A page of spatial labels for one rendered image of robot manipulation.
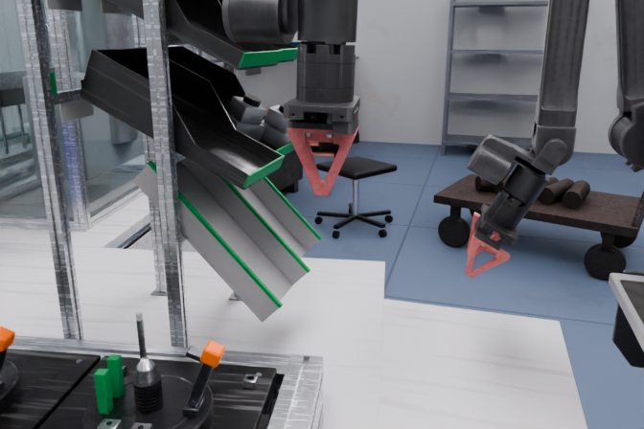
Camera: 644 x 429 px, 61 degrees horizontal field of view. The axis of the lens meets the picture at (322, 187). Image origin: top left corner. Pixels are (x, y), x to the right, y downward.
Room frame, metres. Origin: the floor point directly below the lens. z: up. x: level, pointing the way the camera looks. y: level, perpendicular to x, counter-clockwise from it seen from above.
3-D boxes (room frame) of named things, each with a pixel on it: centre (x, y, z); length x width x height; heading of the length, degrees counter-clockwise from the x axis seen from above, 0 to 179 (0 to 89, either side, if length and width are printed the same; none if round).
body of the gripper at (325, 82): (0.55, 0.00, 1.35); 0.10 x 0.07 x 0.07; 172
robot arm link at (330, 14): (0.55, 0.00, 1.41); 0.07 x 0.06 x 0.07; 73
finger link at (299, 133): (0.56, 0.00, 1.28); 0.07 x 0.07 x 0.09; 82
